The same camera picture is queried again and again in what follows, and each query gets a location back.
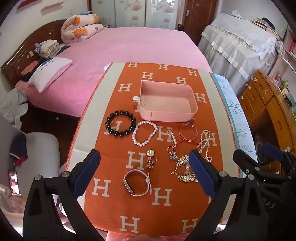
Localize wooden headboard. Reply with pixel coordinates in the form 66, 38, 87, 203
0, 19, 70, 86

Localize navy and red clothes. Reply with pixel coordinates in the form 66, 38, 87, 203
10, 134, 28, 166

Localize bear print quilt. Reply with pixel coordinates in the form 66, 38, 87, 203
60, 14, 104, 44

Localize light blue printed tablecloth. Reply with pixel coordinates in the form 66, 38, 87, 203
211, 73, 258, 176

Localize grey cloth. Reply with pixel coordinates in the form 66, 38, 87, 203
0, 88, 29, 128

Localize stack of folded clothes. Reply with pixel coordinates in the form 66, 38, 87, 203
35, 39, 61, 58

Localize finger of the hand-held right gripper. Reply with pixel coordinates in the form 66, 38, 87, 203
263, 142, 296, 167
232, 149, 266, 179

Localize pink jewelry box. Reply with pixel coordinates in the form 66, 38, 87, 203
132, 80, 199, 122

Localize white chair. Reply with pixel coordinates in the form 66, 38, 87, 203
23, 132, 61, 183

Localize wall bookshelf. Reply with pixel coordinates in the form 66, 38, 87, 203
266, 25, 296, 93

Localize pink wall shelf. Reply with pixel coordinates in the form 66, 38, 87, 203
16, 0, 67, 12

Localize black bead bracelet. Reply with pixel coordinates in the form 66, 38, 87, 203
106, 111, 136, 136

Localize stack of books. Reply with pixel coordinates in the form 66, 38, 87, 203
246, 17, 281, 35

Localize brown wooden door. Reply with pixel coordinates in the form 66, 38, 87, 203
181, 0, 219, 45

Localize pearl necklace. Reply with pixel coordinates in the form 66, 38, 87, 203
196, 130, 213, 162

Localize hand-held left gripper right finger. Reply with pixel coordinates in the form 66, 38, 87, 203
180, 149, 274, 241

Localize orange patterned blanket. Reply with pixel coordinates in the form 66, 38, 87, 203
65, 61, 238, 237

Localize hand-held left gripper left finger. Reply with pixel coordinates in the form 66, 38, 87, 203
22, 149, 109, 241

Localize wooden dresser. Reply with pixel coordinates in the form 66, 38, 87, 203
238, 70, 296, 174

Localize floral door wardrobe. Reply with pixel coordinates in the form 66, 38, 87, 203
89, 0, 182, 30

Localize gold coin charm keychain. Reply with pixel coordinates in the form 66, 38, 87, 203
146, 149, 159, 168

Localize white pillow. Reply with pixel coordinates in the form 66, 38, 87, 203
28, 57, 73, 93

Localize group of small bottles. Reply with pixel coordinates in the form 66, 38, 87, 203
275, 71, 293, 102

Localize white pearl bracelet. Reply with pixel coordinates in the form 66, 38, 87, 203
132, 120, 158, 146

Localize white lace-covered furniture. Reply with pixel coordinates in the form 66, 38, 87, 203
198, 13, 284, 93

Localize gold hair comb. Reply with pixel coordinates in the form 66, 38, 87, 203
171, 156, 199, 183

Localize pink bed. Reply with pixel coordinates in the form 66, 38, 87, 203
15, 27, 213, 117

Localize pink strap watch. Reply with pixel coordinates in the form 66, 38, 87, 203
122, 169, 152, 196

